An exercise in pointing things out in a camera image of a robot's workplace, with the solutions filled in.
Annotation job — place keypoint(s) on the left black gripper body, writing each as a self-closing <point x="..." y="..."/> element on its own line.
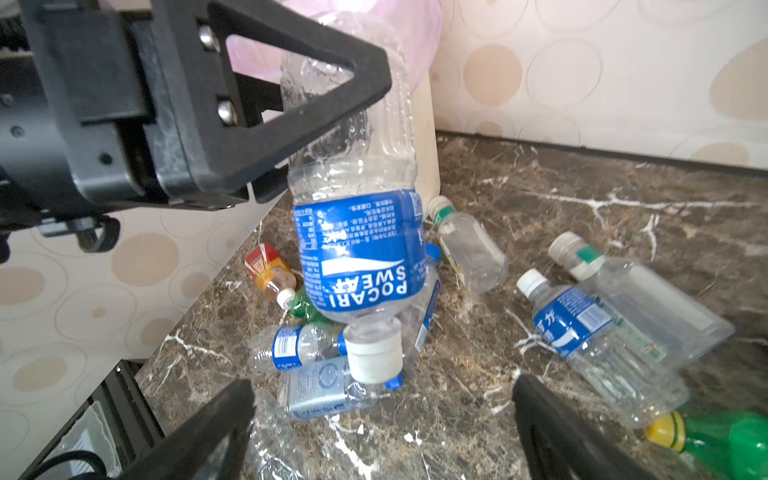
<point x="75" y="104"/>

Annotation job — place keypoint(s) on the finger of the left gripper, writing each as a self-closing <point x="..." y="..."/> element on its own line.
<point x="225" y="130"/>

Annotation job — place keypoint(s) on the small tea bottle red label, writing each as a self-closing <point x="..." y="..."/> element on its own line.
<point x="275" y="280"/>

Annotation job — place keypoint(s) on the crushed clear bottle white cap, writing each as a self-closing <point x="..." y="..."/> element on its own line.
<point x="274" y="450"/>

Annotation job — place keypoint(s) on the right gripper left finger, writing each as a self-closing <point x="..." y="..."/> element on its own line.
<point x="209" y="445"/>

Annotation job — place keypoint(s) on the soda water bottle blue cap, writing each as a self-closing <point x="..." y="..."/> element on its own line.
<point x="327" y="388"/>

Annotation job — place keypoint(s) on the green bottle yellow cap right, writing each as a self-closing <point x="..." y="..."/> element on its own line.
<point x="731" y="445"/>

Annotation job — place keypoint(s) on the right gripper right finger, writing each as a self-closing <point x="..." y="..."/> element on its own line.
<point x="559" y="444"/>

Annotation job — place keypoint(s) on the flat clear bottle white cap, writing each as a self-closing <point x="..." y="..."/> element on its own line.
<point x="650" y="313"/>

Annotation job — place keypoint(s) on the Fiji bottle blue cap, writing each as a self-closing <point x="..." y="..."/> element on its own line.
<point x="416" y="319"/>

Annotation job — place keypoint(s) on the clear bottle green band cap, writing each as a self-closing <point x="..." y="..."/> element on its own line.
<point x="476" y="258"/>

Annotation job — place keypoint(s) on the white plastic waste bin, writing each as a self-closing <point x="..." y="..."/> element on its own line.
<point x="427" y="183"/>

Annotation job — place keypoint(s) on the blue label bottle white cap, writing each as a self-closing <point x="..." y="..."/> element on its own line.
<point x="636" y="387"/>

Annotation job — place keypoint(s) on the small blue label bottle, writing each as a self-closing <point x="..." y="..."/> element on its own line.
<point x="280" y="348"/>

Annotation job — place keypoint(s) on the Pocari Sweat bottle white cap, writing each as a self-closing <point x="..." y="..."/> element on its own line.
<point x="358" y="217"/>

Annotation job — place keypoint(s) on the green bottle near bin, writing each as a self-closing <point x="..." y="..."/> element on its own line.
<point x="303" y="309"/>

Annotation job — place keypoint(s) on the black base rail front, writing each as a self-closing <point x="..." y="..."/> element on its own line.
<point x="114" y="421"/>

